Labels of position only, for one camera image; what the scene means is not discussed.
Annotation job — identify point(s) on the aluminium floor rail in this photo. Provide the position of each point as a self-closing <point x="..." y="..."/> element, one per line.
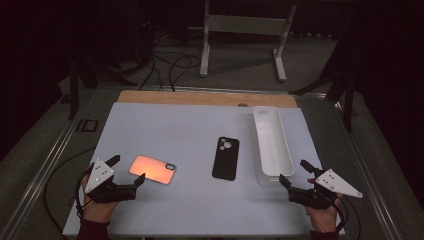
<point x="43" y="166"/>
<point x="370" y="180"/>
<point x="216" y="89"/>

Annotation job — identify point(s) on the black phone case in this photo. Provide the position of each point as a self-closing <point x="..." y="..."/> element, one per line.
<point x="225" y="163"/>

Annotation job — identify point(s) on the person's right hand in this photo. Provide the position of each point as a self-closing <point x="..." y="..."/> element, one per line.
<point x="323" y="220"/>

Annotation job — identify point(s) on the person's left hand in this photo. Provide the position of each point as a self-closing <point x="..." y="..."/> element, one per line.
<point x="96" y="211"/>

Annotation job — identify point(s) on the black tripod stand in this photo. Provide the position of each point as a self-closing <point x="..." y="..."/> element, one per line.
<point x="348" y="100"/>
<point x="74" y="96"/>

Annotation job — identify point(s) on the iridescent orange phone case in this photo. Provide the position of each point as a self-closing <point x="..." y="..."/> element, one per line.
<point x="151" y="169"/>

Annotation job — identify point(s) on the white plastic tray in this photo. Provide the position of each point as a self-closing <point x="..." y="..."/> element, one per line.
<point x="271" y="143"/>

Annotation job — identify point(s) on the white table mat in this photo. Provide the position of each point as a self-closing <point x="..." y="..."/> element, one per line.
<point x="173" y="133"/>

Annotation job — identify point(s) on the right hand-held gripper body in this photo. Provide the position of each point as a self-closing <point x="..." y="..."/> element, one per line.
<point x="333" y="183"/>

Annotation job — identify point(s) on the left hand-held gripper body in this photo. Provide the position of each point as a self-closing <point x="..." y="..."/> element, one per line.
<point x="99" y="175"/>

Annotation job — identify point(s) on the white metal stand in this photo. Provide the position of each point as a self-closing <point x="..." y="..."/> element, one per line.
<point x="245" y="25"/>

